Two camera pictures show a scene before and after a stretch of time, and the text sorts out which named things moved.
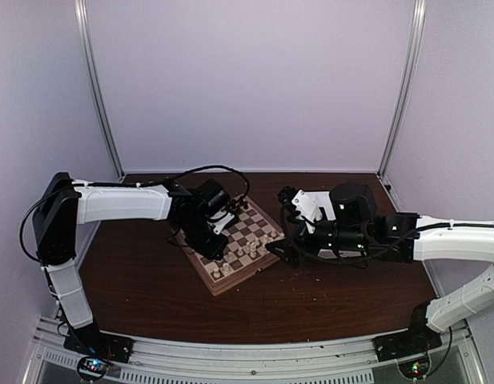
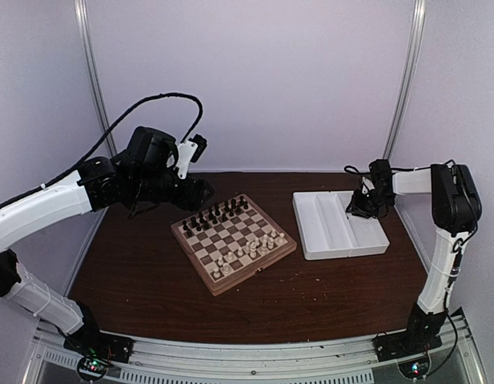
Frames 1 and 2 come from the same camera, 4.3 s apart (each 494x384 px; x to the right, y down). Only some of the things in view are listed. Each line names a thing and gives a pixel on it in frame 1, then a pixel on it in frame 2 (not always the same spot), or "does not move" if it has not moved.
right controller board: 415,369 does not move
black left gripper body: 197,238 to 188,198
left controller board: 91,368 does not move
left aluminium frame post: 83,20 does not move
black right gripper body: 303,242 to 369,204
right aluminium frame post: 413,54 does not move
